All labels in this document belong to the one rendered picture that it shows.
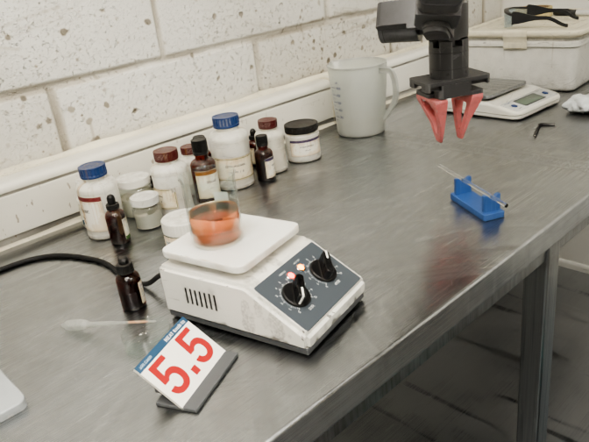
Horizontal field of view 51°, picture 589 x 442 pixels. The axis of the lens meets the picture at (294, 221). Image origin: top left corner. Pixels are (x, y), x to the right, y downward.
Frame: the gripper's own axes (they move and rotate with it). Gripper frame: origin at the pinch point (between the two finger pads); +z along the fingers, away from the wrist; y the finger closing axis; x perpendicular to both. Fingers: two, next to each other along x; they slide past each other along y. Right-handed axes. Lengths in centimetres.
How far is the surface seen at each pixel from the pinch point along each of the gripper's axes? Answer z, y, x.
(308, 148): 6.4, 16.1, -26.7
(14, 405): 8, 62, 31
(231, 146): 0.9, 31.5, -19.1
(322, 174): 9.2, 15.9, -18.5
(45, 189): 2, 63, -17
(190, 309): 7.0, 44.0, 22.2
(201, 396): 9, 45, 36
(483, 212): 8.3, 1.2, 12.1
